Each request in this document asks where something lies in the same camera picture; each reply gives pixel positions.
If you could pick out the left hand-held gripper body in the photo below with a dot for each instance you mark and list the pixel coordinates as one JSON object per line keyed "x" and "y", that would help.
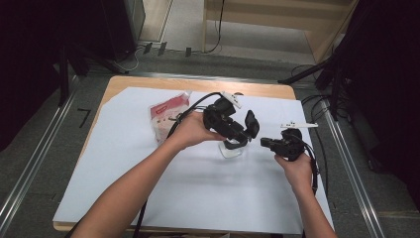
{"x": 219, "y": 120}

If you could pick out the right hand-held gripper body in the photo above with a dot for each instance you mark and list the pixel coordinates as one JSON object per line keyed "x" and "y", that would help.
{"x": 290, "y": 145}

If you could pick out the white pouch with red print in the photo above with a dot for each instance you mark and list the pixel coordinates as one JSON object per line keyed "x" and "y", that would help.
{"x": 163, "y": 114}

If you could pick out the person's right hand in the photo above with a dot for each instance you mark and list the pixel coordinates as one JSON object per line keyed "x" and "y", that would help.
{"x": 297, "y": 172}

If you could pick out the person's left hand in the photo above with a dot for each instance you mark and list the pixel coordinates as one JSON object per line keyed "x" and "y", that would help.
{"x": 191, "y": 130}

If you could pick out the small black block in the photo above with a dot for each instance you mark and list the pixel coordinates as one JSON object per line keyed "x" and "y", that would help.
{"x": 188, "y": 52}

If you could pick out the black stand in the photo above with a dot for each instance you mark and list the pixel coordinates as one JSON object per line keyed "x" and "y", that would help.
{"x": 333, "y": 79}
{"x": 66, "y": 76}

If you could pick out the wooden table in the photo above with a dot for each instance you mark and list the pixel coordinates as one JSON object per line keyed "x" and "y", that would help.
{"x": 148, "y": 82}

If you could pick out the dark curtain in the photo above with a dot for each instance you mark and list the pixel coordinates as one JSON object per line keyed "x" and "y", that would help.
{"x": 389, "y": 82}
{"x": 26, "y": 66}

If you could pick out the dark cabinet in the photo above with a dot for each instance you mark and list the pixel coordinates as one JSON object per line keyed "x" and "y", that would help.
{"x": 122, "y": 26}

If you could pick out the wooden frame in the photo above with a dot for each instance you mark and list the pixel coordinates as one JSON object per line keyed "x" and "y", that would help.
{"x": 264, "y": 20}

